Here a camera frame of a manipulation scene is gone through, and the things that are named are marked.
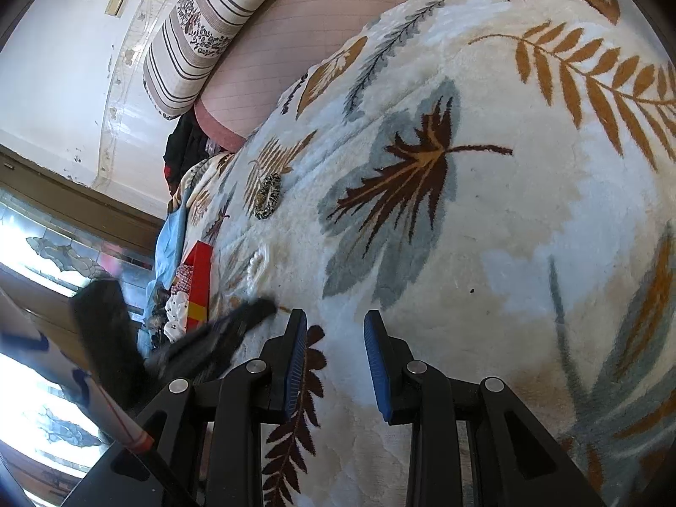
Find black and red clothes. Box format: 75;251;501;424
163;111;212;196

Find grey patterned scrunchie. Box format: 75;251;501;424
147;280;172;323

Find red-framed white tray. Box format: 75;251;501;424
145;240;215;349

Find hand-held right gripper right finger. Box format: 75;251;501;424
363;310;608;507

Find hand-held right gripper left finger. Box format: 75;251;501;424
58;309;308;507

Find wooden window frame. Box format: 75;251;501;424
0;142;164;487

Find light blue cloth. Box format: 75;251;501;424
153;201;188;297

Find pink sofa bolster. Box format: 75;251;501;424
193;0;450;154

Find pearl bracelet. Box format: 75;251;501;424
243;251;265;291

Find leopard print scrunchie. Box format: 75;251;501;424
253;173;283;221

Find leaf-print blanket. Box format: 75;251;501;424
169;0;676;507

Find striped floral cushion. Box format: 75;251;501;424
142;0;312;120

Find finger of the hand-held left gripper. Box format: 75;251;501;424
145;298;278;381

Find white patterned scrunchie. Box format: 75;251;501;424
164;290;190;341

